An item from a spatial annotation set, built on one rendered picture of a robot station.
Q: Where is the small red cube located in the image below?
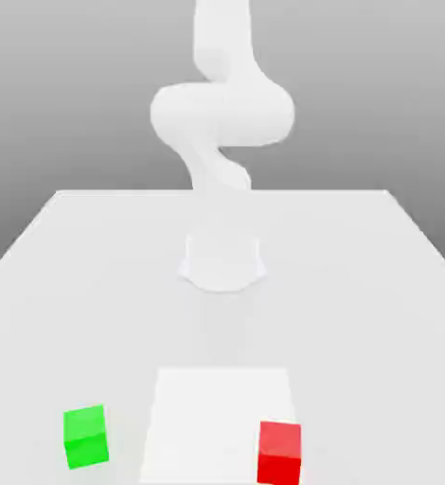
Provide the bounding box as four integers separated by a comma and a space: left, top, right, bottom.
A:
256, 420, 303, 485

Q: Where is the small green cube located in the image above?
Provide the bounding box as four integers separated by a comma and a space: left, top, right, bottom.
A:
62, 404, 111, 471

